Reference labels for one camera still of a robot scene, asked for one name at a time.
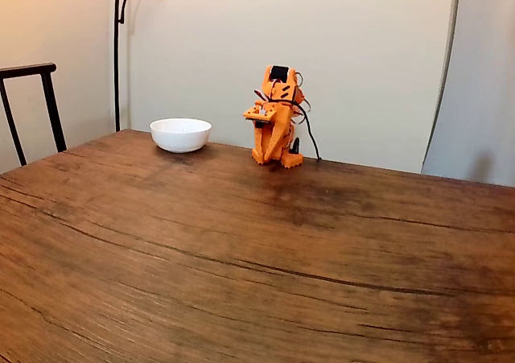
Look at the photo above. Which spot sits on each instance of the white bowl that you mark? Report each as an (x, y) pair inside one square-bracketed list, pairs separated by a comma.
[(180, 135)]

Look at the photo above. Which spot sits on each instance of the black table clamp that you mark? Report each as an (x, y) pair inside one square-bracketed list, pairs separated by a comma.
[(297, 145)]

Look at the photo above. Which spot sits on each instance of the black floor lamp pole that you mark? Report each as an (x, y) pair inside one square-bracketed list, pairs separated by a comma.
[(116, 57)]

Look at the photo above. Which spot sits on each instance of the black chair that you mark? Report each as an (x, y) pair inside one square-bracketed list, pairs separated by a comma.
[(48, 97)]

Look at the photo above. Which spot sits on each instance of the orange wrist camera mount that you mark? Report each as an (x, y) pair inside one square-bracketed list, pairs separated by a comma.
[(261, 113)]

